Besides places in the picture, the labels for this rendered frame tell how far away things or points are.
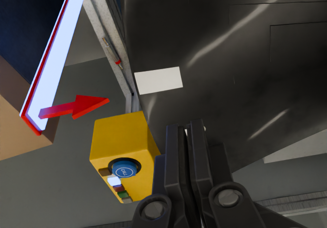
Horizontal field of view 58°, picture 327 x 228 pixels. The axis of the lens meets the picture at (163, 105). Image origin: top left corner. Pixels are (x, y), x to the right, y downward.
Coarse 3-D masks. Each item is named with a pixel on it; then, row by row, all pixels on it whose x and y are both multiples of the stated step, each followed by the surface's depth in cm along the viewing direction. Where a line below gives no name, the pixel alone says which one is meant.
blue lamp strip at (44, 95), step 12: (72, 0) 36; (72, 12) 35; (60, 24) 32; (72, 24) 34; (60, 36) 30; (60, 48) 30; (48, 60) 27; (60, 60) 29; (48, 72) 26; (60, 72) 29; (48, 84) 26; (36, 96) 24; (48, 96) 26; (36, 108) 23; (36, 120) 23
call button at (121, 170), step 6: (120, 162) 47; (126, 162) 47; (132, 162) 48; (114, 168) 48; (120, 168) 47; (126, 168) 48; (132, 168) 48; (114, 174) 49; (120, 174) 49; (126, 174) 49; (132, 174) 49
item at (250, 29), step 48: (144, 0) 19; (192, 0) 18; (240, 0) 18; (288, 0) 18; (144, 48) 20; (192, 48) 20; (240, 48) 19; (288, 48) 19; (144, 96) 22; (192, 96) 22; (240, 96) 21; (288, 96) 22; (240, 144) 24; (288, 144) 25
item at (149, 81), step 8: (136, 72) 21; (144, 72) 21; (152, 72) 21; (160, 72) 21; (168, 72) 21; (176, 72) 21; (136, 80) 21; (144, 80) 21; (152, 80) 21; (160, 80) 21; (168, 80) 21; (176, 80) 21; (144, 88) 21; (152, 88) 21; (160, 88) 21; (168, 88) 21
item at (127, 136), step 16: (96, 128) 52; (112, 128) 51; (128, 128) 50; (144, 128) 49; (96, 144) 49; (112, 144) 48; (128, 144) 48; (144, 144) 47; (96, 160) 47; (112, 160) 47; (128, 160) 47; (144, 160) 48; (112, 176) 51; (144, 176) 52; (128, 192) 55; (144, 192) 55
